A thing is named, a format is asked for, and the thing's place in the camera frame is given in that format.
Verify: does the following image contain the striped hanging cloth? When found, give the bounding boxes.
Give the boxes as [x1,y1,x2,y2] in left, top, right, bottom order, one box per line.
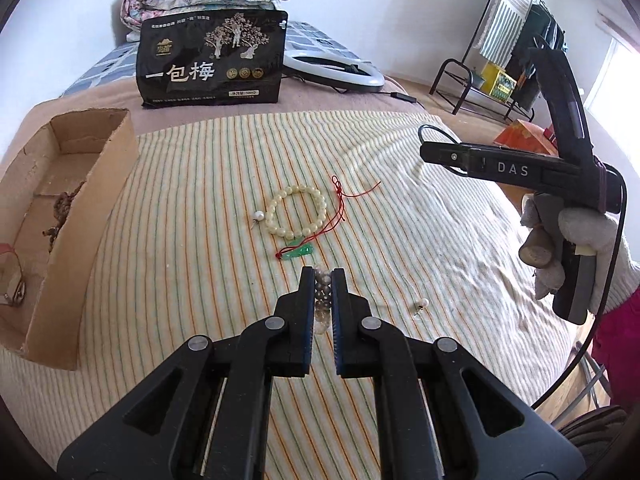
[477,0,537,69]

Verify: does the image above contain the yellow green box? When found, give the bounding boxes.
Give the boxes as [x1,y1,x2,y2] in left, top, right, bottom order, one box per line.
[479,62,519,102]

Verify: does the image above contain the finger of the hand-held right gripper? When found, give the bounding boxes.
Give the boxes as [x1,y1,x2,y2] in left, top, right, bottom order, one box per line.
[419,141,484,178]

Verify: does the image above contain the dark ribbed stool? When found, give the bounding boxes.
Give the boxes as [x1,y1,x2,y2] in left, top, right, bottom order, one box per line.
[556,404,640,480]

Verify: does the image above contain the cream bead bracelet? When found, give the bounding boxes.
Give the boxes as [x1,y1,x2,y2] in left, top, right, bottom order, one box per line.
[264,184,329,239]

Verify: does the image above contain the striped cream blanket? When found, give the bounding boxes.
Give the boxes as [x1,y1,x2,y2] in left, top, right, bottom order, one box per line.
[0,110,577,480]

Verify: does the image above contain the red cord green pendant necklace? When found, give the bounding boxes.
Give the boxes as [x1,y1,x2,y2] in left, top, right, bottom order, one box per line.
[277,174,382,262]

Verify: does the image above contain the person's pink clothing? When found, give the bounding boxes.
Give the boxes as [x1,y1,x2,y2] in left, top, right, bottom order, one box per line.
[593,288,640,412]

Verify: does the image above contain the brown bead bracelet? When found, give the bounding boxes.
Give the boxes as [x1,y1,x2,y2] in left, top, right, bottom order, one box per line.
[41,179,87,242]

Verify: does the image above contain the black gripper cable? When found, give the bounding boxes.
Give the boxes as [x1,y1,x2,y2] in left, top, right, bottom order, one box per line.
[529,169,628,411]

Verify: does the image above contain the cardboard box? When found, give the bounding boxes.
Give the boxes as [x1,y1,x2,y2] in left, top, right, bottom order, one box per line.
[0,108,139,372]

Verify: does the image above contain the black snack bag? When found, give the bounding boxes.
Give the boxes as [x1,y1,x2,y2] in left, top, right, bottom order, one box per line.
[135,8,290,109]

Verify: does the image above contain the person's right hand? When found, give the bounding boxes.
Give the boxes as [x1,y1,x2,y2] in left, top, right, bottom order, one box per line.
[518,193,627,302]

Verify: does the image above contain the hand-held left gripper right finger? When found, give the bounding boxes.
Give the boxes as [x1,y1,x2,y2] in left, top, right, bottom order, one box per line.
[331,267,587,480]

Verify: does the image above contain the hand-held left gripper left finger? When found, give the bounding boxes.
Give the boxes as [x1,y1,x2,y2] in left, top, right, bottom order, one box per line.
[56,266,317,480]

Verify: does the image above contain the red cord bracelet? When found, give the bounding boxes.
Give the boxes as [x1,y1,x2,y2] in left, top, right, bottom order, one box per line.
[0,242,29,309]

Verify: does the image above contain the black metal clothes rack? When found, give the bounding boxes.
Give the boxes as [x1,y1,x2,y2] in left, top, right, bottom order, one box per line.
[429,0,572,127]

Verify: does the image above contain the tan blanket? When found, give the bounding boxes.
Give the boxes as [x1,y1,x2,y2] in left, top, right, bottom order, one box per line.
[0,74,437,177]

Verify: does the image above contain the white ring light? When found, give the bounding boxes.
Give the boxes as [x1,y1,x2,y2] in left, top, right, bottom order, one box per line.
[282,50,386,94]

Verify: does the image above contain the grey pearl bead bracelet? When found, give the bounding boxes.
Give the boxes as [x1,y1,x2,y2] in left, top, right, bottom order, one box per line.
[312,265,334,337]

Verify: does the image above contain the dark hanging clothes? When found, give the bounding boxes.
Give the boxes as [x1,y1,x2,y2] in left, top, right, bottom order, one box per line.
[514,4,570,112]

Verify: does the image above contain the window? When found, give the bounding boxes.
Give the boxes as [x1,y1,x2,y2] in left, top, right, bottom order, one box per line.
[599,35,640,128]

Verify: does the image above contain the orange bag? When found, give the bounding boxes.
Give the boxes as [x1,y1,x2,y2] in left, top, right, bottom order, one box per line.
[492,118,559,157]

